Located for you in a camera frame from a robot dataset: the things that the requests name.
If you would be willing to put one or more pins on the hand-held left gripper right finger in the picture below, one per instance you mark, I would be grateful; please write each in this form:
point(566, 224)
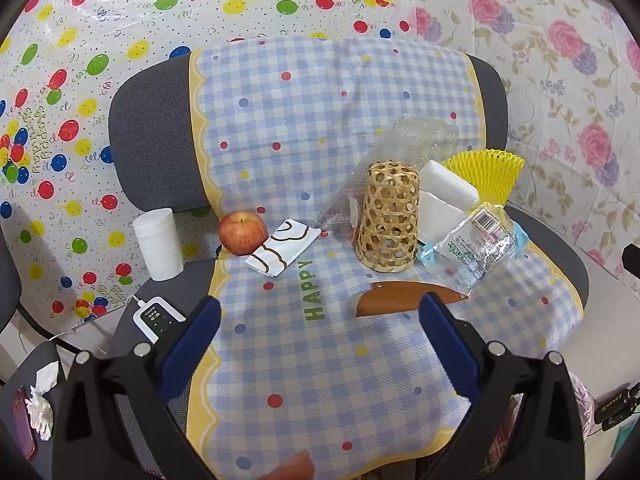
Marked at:
point(450, 350)

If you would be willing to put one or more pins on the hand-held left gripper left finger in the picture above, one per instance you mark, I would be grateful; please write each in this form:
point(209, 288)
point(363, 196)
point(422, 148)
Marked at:
point(192, 345)

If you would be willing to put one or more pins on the brown leather piece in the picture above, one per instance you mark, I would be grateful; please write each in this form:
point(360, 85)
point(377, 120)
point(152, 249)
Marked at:
point(395, 297)

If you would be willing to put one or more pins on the light blue wrapper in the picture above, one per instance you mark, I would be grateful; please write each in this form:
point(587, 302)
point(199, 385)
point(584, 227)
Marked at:
point(426, 256)

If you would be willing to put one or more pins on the clear barcode plastic package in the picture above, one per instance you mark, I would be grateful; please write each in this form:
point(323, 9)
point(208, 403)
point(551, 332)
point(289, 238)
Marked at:
point(475, 245)

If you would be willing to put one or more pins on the white brown-striped wrapper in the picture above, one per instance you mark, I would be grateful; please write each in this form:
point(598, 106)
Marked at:
point(280, 250)

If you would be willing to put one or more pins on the woven bamboo basket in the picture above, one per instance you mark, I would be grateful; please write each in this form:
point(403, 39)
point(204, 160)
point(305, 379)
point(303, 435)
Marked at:
point(387, 215)

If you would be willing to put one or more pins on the clear plastic container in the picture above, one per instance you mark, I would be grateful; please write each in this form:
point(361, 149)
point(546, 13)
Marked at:
point(400, 140)

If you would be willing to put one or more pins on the white electronic device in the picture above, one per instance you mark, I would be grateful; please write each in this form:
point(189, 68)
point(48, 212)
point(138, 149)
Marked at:
point(155, 322)

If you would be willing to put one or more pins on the red plaid cloth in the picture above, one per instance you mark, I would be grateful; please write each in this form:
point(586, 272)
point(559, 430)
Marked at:
point(502, 440)

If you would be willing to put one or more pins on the white paper roll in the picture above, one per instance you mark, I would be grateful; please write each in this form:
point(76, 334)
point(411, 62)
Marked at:
point(157, 245)

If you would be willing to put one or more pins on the red apple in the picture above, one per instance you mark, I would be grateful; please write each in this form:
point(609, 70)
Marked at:
point(242, 232)

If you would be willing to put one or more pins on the crumpled white tissue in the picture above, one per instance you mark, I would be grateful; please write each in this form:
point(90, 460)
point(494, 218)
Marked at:
point(41, 412)
point(47, 375)

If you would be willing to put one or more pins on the red phone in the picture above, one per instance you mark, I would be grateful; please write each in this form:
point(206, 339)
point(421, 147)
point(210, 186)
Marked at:
point(22, 422)

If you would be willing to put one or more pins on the dark grey chair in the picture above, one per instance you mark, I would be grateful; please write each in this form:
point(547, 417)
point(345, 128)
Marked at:
point(10, 285)

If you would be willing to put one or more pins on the floral print plastic sheet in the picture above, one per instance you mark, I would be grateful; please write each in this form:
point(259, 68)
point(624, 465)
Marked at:
point(550, 85)

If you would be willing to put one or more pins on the grey fabric chair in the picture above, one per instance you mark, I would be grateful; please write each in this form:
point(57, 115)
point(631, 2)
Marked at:
point(150, 145)

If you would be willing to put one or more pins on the balloon print plastic sheet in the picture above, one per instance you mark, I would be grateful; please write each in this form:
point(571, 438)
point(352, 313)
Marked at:
point(100, 35)

